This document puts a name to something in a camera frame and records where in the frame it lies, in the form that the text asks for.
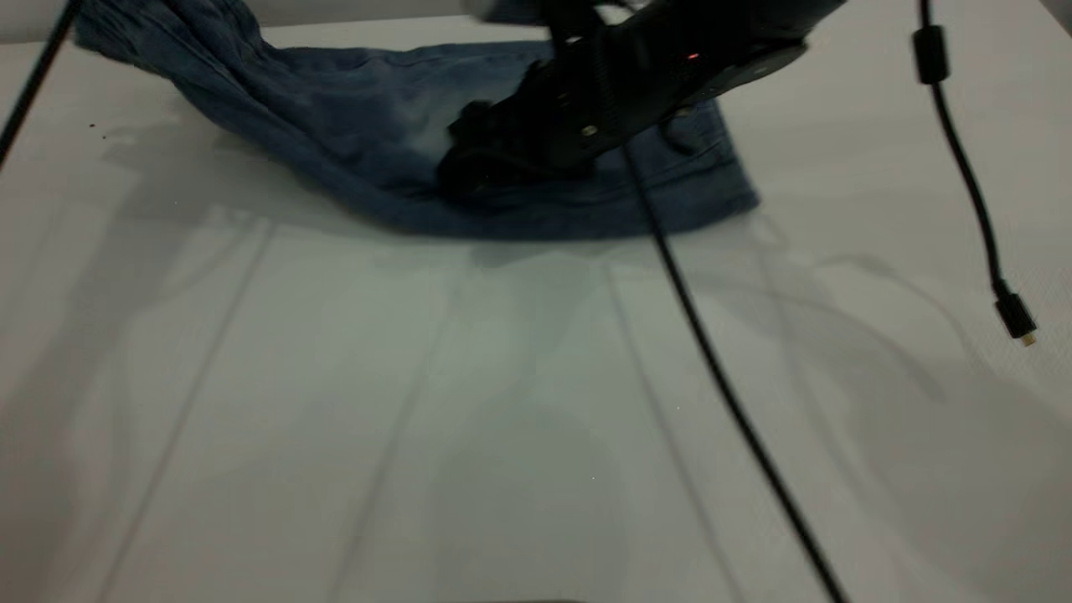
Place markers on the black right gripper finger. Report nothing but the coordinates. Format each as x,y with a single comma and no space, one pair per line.
502,126
502,172

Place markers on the blue denim shorts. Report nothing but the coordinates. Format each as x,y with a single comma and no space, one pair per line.
335,126

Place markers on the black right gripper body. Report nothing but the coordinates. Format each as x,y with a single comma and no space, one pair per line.
653,75

